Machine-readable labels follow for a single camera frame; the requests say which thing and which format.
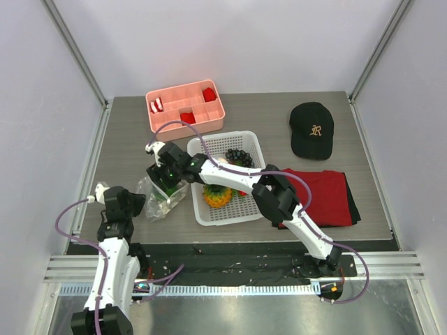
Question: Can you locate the green fake leafy vegetable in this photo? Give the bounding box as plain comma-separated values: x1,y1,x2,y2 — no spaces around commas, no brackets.
154,187,177,202

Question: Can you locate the polka dot zip bag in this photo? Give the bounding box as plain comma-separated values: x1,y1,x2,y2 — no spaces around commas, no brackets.
137,177,189,222

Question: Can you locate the dark fake grape bunch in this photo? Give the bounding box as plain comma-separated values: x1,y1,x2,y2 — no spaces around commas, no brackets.
225,149,254,168

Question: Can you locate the white plastic basket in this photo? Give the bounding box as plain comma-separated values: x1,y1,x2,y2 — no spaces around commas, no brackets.
191,131,265,226

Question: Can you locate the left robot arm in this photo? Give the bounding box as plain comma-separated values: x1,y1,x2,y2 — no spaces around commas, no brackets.
71,183,149,334

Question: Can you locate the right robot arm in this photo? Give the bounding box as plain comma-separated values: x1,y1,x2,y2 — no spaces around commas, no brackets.
145,141,342,276

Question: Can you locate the red rolled sock front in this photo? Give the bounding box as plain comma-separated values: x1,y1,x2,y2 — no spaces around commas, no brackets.
180,112,196,124

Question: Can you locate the red rolled sock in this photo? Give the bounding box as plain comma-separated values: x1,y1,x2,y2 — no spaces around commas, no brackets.
202,87,217,103
180,112,196,124

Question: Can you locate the red white striped sock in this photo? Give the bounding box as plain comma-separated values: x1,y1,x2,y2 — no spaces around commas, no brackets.
149,98,164,114

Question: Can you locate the pink divided organizer box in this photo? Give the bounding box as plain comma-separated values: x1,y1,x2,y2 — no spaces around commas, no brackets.
145,80,226,142

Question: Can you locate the red rolled sock back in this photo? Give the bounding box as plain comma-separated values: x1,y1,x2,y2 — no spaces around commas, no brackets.
202,87,217,103

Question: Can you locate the black baseball cap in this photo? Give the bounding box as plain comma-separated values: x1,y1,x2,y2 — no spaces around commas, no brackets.
289,102,335,161

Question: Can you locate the red folded shirt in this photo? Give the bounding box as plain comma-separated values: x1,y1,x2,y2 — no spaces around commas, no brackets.
284,168,353,228

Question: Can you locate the black folded cloth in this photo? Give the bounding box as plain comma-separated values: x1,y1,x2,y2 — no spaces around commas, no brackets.
343,173,361,225

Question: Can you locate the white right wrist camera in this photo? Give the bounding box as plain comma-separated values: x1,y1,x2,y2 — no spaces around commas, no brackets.
145,141,166,168

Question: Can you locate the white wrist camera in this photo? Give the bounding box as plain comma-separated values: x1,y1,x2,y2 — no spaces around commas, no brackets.
145,141,166,168
87,182,110,204

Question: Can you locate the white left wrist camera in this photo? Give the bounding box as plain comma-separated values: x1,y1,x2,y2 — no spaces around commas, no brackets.
87,182,110,204

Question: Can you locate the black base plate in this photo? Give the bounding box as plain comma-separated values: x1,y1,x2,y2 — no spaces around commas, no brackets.
142,242,357,287

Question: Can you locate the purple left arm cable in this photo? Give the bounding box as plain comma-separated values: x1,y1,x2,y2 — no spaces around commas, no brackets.
55,197,185,335

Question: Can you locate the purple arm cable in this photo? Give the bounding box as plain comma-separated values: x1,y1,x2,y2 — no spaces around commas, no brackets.
55,197,185,335
149,121,370,305

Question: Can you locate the white slotted cable duct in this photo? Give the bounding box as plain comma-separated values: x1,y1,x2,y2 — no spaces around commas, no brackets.
59,282,321,297

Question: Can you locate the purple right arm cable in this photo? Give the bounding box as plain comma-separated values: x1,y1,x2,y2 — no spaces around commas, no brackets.
149,121,370,305

